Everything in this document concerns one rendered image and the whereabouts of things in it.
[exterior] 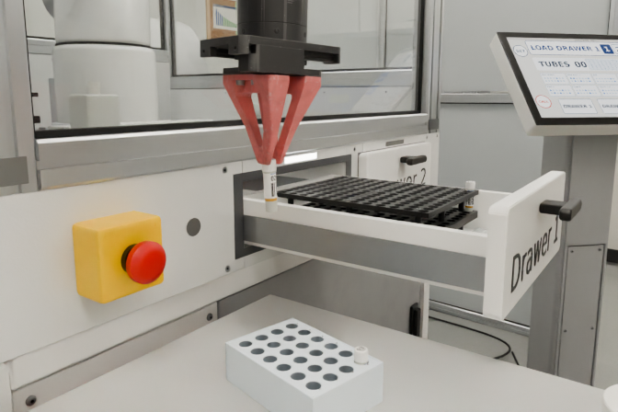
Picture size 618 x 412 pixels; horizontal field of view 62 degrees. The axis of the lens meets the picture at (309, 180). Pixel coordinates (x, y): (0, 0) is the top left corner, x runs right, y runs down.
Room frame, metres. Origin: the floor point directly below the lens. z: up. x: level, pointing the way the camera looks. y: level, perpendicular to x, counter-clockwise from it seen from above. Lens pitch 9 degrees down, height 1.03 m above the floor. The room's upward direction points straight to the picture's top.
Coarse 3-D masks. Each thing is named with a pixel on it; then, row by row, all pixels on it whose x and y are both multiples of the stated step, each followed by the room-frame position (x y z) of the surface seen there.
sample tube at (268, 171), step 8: (272, 160) 0.43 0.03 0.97; (264, 168) 0.43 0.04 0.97; (272, 168) 0.43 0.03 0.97; (264, 176) 0.43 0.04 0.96; (272, 176) 0.43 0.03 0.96; (264, 184) 0.43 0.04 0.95; (272, 184) 0.43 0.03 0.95; (264, 192) 0.44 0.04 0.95; (272, 192) 0.43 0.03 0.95; (272, 200) 0.43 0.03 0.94; (272, 208) 0.43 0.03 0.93
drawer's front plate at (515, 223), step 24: (528, 192) 0.53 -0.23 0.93; (552, 192) 0.62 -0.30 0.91; (504, 216) 0.45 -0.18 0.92; (528, 216) 0.52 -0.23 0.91; (552, 216) 0.63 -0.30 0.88; (504, 240) 0.45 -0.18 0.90; (528, 240) 0.53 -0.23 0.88; (552, 240) 0.64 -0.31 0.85; (504, 264) 0.45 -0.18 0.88; (504, 288) 0.46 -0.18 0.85; (528, 288) 0.54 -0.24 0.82; (504, 312) 0.46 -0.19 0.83
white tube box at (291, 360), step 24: (264, 336) 0.47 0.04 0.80; (288, 336) 0.47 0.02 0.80; (312, 336) 0.47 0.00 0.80; (240, 360) 0.44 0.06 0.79; (264, 360) 0.43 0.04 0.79; (288, 360) 0.42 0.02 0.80; (312, 360) 0.42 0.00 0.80; (336, 360) 0.43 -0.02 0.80; (240, 384) 0.44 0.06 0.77; (264, 384) 0.41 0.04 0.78; (288, 384) 0.39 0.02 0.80; (312, 384) 0.39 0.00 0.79; (336, 384) 0.38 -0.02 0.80; (360, 384) 0.40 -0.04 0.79; (288, 408) 0.39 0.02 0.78; (312, 408) 0.36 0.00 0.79; (336, 408) 0.38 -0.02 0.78; (360, 408) 0.40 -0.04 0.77
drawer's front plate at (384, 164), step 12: (408, 144) 1.07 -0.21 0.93; (420, 144) 1.08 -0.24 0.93; (360, 156) 0.90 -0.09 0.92; (372, 156) 0.91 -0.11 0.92; (384, 156) 0.95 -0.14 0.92; (396, 156) 0.99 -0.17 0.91; (360, 168) 0.90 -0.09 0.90; (372, 168) 0.91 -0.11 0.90; (384, 168) 0.95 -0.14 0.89; (396, 168) 0.99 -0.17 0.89; (408, 168) 1.04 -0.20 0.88; (420, 168) 1.09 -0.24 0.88; (396, 180) 0.99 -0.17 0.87; (408, 180) 1.04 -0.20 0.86; (420, 180) 1.09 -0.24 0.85
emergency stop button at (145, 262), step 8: (136, 248) 0.45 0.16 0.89; (144, 248) 0.45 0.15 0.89; (152, 248) 0.46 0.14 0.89; (160, 248) 0.46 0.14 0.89; (128, 256) 0.45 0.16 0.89; (136, 256) 0.45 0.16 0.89; (144, 256) 0.45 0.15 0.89; (152, 256) 0.45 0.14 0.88; (160, 256) 0.46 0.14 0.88; (128, 264) 0.44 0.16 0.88; (136, 264) 0.44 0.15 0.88; (144, 264) 0.45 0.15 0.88; (152, 264) 0.45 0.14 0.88; (160, 264) 0.46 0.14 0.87; (128, 272) 0.45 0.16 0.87; (136, 272) 0.44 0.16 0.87; (144, 272) 0.45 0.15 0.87; (152, 272) 0.45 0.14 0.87; (160, 272) 0.46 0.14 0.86; (136, 280) 0.45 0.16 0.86; (144, 280) 0.45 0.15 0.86; (152, 280) 0.46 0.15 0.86
